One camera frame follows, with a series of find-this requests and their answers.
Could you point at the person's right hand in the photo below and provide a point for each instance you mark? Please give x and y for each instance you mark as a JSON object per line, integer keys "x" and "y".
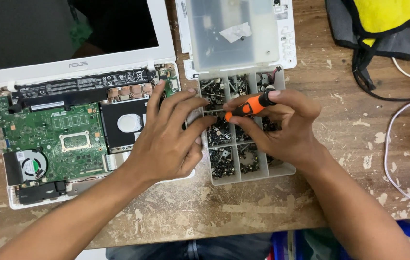
{"x": 291, "y": 133}

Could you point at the person's left hand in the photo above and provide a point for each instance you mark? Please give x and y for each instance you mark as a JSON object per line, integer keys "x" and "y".
{"x": 161, "y": 148}

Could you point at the orange black screwdriver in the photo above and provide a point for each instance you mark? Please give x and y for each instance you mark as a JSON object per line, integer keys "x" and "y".
{"x": 252, "y": 106}

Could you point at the black hard drive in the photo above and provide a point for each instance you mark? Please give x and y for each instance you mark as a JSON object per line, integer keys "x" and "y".
{"x": 116, "y": 108}

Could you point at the small green circuit board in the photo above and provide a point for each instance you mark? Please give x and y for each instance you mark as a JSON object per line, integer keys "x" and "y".
{"x": 170, "y": 88}

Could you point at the heap of small black screws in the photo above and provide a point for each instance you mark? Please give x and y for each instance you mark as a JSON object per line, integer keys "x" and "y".
{"x": 221, "y": 162}

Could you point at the white opened laptop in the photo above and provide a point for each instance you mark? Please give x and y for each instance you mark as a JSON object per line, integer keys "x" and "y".
{"x": 118, "y": 68}

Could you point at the white laptop bottom cover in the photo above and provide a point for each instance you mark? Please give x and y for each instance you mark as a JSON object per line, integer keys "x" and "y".
{"x": 286, "y": 39}

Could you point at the long black laptop battery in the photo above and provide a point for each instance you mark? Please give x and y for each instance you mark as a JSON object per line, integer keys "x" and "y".
{"x": 82, "y": 86}

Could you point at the clear plastic compartment box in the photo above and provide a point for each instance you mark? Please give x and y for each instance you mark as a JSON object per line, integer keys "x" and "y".
{"x": 234, "y": 47}

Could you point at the person's blue jeans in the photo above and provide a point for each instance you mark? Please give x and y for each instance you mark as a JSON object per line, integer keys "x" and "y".
{"x": 190, "y": 249}

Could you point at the white paper scrap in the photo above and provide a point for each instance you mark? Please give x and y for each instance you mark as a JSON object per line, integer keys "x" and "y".
{"x": 235, "y": 31}

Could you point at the green laptop motherboard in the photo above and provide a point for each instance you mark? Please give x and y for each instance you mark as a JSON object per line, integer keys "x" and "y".
{"x": 35, "y": 126}

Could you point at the black laptop speaker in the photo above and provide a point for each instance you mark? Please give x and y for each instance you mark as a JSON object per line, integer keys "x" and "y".
{"x": 40, "y": 192}

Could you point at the black cooling fan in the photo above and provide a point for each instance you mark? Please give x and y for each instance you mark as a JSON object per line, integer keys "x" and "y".
{"x": 31, "y": 167}

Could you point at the yellow grey black bag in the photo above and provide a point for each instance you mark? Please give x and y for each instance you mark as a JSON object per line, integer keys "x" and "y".
{"x": 385, "y": 16}

